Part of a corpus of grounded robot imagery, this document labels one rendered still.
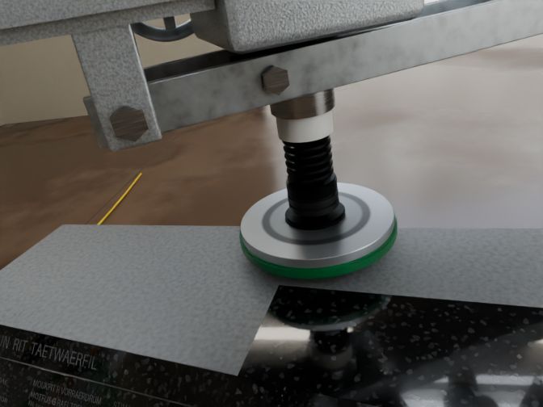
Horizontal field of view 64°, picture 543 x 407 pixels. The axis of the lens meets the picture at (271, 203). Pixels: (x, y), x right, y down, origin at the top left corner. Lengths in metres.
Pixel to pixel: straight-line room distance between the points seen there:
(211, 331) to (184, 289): 0.10
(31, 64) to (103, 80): 6.16
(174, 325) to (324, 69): 0.35
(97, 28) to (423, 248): 0.47
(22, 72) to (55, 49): 0.62
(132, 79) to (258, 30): 0.12
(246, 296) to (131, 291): 0.17
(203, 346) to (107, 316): 0.16
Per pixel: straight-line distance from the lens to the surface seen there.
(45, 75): 6.50
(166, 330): 0.56
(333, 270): 0.53
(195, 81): 0.45
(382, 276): 0.58
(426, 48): 0.55
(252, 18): 0.40
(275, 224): 0.60
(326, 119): 0.53
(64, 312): 0.67
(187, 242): 0.72
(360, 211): 0.61
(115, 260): 0.73
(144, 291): 0.64
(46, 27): 0.41
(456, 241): 0.65
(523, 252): 0.65
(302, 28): 0.42
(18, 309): 0.72
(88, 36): 0.42
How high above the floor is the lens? 1.22
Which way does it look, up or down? 27 degrees down
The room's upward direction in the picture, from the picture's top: 9 degrees counter-clockwise
